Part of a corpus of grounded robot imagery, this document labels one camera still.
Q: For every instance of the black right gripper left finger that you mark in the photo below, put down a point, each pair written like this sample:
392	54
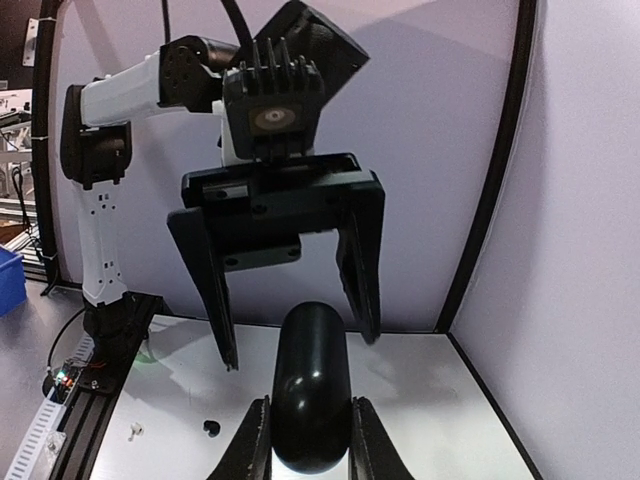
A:
249	454

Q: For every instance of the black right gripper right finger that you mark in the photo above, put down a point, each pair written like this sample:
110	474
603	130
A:
372	454

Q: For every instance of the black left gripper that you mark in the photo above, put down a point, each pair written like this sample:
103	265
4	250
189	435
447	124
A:
252	216

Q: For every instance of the black earbud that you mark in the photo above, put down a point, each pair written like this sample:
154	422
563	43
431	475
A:
212	428

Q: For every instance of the black earbud charging case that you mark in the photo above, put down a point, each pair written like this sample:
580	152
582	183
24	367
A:
311	398

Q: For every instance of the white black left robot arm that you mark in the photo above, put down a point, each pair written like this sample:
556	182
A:
183	75

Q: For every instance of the white earbud near front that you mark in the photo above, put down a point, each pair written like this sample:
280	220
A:
136	430

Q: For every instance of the small green circuit board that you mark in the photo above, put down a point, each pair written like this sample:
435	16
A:
64	377

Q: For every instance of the blue plastic bin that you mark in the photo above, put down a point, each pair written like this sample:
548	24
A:
12	282

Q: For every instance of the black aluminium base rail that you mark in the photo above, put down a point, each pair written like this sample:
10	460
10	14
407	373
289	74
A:
100	380

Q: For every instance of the white slotted cable duct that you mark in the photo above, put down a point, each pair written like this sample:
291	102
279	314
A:
41	446

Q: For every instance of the black left frame post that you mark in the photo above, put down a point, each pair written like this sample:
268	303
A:
42	80

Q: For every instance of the black frame post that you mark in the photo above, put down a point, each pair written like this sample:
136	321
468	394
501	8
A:
514	102
42	80

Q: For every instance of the black right frame post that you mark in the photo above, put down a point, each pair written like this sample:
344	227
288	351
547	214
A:
514	102

